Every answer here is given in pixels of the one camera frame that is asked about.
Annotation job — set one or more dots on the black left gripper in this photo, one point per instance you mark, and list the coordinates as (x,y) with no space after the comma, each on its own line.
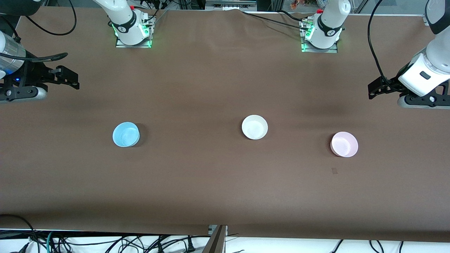
(392,85)

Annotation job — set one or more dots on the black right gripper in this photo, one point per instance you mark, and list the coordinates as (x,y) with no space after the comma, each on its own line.
(34,74)

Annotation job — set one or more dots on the pink bowl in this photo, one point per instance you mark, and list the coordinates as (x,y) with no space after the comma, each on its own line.
(344,144)

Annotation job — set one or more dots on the light blue bowl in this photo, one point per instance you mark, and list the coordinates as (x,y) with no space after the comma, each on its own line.
(124,135)

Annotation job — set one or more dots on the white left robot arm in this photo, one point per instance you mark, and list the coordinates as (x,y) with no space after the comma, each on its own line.
(330,21)

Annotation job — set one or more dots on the white bowl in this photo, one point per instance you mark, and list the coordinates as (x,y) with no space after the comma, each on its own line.
(254,127)

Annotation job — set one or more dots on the orange toy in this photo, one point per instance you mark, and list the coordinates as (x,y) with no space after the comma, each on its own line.
(297,4)

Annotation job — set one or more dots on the grey power strip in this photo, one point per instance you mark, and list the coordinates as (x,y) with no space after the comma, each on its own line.
(228,5)

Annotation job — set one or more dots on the brown table cover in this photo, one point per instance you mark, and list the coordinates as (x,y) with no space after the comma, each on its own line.
(211,182)

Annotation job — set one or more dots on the dark metal post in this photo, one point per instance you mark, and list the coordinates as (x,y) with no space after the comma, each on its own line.
(216,242)

